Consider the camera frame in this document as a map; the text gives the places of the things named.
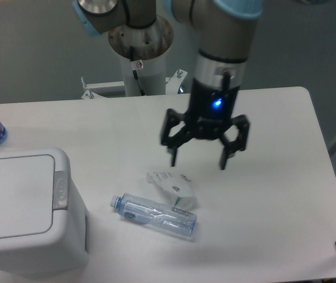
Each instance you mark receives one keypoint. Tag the crushed clear plastic bottle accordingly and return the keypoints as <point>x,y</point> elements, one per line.
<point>144,211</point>

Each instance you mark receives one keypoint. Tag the white push-button trash can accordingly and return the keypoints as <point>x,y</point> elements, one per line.
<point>43,218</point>

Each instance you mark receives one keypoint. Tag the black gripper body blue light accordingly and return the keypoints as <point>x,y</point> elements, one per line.
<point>209,110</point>

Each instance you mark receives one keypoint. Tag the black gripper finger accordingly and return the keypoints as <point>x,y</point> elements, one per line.
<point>242,124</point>
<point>185,134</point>

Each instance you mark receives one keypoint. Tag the white metal base frame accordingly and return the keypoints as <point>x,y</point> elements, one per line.
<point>174,85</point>

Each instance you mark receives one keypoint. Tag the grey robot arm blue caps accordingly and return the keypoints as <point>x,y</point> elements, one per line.
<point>141,38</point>

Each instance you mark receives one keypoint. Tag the crumpled white paper carton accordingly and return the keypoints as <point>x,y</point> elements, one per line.
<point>176,188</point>

